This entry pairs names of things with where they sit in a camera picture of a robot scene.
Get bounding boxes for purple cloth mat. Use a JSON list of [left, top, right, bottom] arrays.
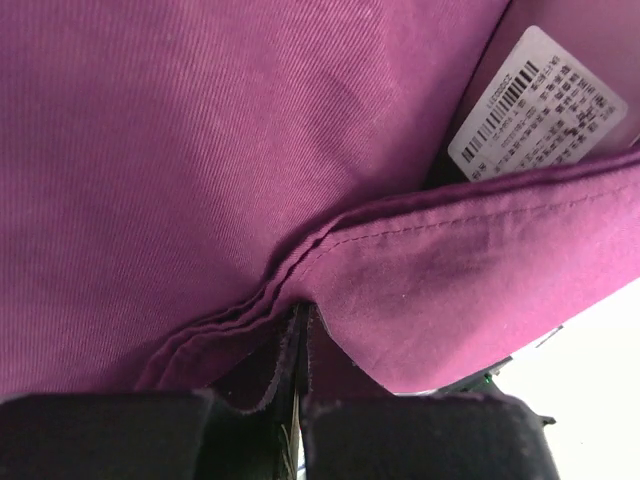
[[1, 1, 639, 395]]

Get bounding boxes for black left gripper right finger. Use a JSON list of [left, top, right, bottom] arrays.
[[298, 304, 559, 479]]

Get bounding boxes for white barcode label sticker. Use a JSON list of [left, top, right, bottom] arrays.
[[447, 26, 628, 181]]

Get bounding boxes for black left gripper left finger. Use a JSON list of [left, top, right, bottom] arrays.
[[1, 306, 303, 479]]

